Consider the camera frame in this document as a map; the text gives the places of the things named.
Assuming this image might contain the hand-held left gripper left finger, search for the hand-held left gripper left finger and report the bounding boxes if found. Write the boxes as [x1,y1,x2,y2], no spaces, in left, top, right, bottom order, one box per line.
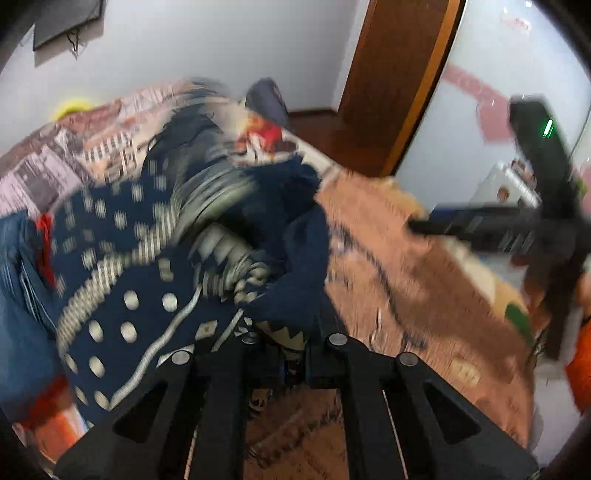
[54,332,278,480]

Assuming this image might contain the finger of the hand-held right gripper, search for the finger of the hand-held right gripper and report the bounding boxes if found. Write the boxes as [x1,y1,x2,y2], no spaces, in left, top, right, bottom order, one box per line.
[409,205,539,252]

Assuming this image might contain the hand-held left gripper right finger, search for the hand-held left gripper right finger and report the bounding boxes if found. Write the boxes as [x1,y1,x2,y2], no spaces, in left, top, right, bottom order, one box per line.
[307,318,541,480]

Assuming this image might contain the navy patterned hoodie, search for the navy patterned hoodie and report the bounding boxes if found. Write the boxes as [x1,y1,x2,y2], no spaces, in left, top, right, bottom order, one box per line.
[46,83,331,425]

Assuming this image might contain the printed blanket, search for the printed blanket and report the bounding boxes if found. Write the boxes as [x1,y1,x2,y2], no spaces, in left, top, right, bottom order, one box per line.
[0,78,541,480]

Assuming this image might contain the orange cloth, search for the orange cloth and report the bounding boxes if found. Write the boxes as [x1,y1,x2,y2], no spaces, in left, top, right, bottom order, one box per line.
[566,316,591,409]

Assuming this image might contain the wooden door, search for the wooden door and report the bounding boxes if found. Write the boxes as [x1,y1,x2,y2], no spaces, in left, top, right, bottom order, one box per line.
[337,0,467,178]

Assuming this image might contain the red garment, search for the red garment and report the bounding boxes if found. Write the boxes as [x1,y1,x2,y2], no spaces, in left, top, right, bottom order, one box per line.
[9,211,90,439]

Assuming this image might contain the folded blue jeans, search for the folded blue jeans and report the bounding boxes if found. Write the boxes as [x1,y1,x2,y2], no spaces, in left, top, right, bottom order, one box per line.
[0,212,70,407]

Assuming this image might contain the yellow plush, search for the yellow plush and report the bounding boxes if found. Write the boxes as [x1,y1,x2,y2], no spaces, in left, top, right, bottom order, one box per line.
[53,99,100,121]

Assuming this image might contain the pink heart wall stickers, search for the pink heart wall stickers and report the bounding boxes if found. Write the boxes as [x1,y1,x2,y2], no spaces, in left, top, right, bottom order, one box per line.
[443,65,522,144]

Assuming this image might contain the black wall monitor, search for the black wall monitor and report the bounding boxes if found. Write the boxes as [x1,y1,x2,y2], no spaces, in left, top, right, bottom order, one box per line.
[32,0,105,51]

